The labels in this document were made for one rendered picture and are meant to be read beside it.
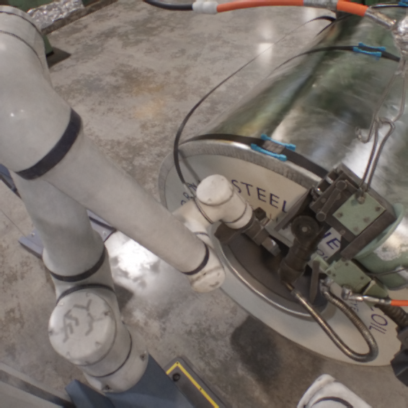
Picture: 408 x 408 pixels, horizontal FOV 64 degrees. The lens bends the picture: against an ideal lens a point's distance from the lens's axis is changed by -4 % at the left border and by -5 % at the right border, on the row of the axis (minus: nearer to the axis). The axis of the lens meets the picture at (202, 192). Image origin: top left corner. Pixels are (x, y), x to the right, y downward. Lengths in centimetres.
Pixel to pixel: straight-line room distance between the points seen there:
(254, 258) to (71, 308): 99
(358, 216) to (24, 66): 60
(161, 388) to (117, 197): 63
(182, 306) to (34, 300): 102
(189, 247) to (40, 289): 199
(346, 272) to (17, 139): 64
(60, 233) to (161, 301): 153
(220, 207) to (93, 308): 38
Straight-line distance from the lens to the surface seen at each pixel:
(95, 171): 50
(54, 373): 231
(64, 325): 85
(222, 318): 213
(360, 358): 92
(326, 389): 64
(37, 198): 70
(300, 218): 75
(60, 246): 80
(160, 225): 62
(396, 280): 74
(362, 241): 72
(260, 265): 164
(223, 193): 82
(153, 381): 104
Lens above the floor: 197
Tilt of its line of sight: 47 degrees down
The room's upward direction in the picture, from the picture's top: 10 degrees counter-clockwise
